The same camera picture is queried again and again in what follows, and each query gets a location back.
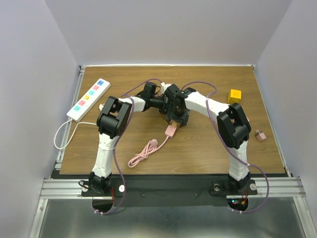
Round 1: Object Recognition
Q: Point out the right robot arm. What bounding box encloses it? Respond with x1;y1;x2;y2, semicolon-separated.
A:
161;84;251;193

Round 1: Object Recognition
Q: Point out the white power cord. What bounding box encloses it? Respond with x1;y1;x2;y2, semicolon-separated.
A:
53;103;105;150

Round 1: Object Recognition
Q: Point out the pink power strip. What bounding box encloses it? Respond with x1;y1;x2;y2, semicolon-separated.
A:
165;124;178;137

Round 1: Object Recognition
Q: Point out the pink plug adapter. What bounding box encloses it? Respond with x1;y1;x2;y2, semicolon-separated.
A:
255;130;266;142

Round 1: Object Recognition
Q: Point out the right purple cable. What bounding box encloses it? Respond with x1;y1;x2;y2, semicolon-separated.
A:
182;82;270;215

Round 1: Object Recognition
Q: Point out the pink coiled cord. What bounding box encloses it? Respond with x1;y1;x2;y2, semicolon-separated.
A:
127;135;171;169

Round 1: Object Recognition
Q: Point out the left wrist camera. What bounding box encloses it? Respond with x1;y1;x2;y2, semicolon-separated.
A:
160;82;171;91

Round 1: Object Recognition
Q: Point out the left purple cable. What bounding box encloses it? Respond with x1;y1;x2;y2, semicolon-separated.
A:
94;79;166;216

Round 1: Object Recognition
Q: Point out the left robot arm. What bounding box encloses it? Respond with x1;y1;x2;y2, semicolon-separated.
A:
88;81;165;195

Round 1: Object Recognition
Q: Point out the yellow cube socket adapter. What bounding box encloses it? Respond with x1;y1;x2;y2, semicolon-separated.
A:
227;89;242;105

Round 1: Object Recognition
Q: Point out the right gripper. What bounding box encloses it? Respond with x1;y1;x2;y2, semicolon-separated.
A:
166;102;190;126

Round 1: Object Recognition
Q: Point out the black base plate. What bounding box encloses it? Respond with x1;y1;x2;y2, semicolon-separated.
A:
79;174;258;209

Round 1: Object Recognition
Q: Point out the white power strip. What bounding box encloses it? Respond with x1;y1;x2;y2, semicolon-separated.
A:
66;78;110;122

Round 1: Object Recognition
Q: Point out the purple cable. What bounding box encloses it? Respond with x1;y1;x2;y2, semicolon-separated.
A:
182;82;270;215
94;79;166;216

